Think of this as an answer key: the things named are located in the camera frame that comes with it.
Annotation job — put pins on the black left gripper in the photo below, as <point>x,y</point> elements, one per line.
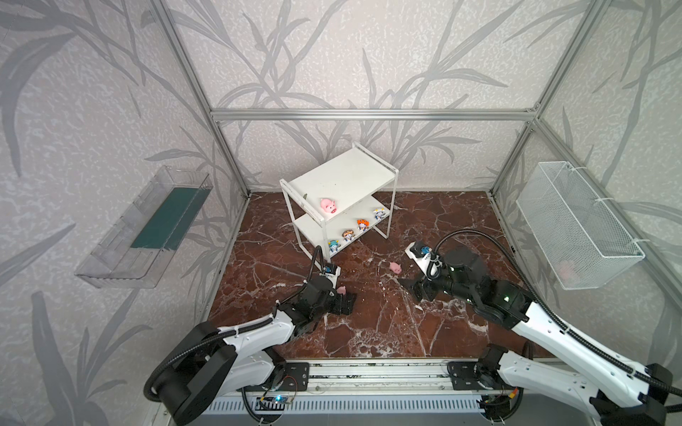
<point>341,303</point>

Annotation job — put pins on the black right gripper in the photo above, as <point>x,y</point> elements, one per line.
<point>421,287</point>

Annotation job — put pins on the blue cat figure teal hat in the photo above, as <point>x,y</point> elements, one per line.
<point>334,246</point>

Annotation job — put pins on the blue cat figure flower collar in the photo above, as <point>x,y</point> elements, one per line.
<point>348,235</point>

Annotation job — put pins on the orange octopus toy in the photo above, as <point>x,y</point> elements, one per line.
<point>363,225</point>

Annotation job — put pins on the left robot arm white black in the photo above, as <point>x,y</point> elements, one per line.
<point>240,346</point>

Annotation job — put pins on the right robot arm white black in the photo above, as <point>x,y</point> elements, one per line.
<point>560,361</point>

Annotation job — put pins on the white two-tier metal shelf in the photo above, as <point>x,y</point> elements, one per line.
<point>359,181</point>

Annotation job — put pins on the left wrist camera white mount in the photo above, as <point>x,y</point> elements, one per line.
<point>332,273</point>

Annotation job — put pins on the white wire mesh basket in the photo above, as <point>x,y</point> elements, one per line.
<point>583,241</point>

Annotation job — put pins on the clear plastic wall bin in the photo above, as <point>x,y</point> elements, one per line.
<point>139,247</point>

